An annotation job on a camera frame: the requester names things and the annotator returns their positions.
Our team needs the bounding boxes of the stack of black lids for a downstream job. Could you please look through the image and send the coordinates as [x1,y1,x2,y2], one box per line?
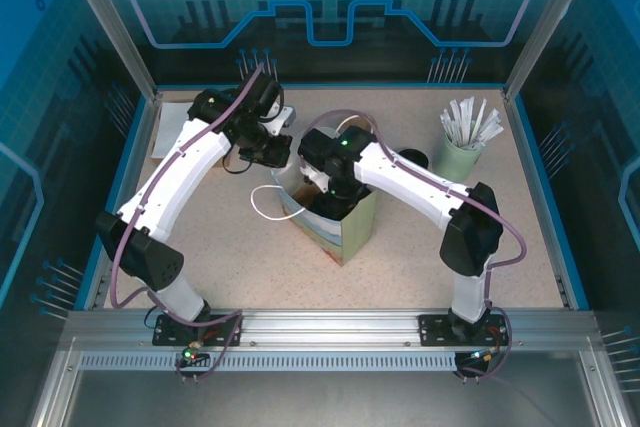
[399,148,431,171]

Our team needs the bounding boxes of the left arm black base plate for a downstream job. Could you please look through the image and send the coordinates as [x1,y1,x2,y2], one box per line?
[152,313,245,348]

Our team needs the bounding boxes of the pale green holder cup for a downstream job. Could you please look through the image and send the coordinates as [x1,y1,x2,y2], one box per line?
[432,136,484,181]

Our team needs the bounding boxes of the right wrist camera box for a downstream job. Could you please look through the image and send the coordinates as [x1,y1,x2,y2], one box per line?
[299,159,321,186]

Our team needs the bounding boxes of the grey metal shelf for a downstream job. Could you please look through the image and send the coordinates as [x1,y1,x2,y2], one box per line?
[29,369,626,427]

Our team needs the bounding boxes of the left gripper thin black cable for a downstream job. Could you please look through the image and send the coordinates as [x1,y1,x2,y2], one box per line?
[222,144,251,176]

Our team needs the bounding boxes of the white wrapped straw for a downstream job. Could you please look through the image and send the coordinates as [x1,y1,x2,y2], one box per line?
[439,114,461,143]
[442,106,464,142]
[459,97,474,143]
[473,109,500,147]
[449,99,467,141]
[468,97,489,146]
[477,119,504,149]

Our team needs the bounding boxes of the aluminium frame post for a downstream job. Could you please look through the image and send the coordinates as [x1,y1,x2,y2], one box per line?
[54,0,164,101]
[502,0,589,103]

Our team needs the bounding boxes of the slotted cable duct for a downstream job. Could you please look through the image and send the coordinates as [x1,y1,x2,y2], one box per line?
[78,352,459,372]

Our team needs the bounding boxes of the aluminium mounting rail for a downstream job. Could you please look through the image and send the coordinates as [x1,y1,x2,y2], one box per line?
[64,309,601,354]

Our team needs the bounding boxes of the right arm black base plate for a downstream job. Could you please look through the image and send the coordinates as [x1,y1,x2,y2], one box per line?
[417,313,511,348]

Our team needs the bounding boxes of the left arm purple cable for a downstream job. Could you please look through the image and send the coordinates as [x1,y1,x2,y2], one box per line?
[109,64,266,383]

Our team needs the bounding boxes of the printed paper bag with handles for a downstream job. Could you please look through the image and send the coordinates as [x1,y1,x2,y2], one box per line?
[249,161,380,267]

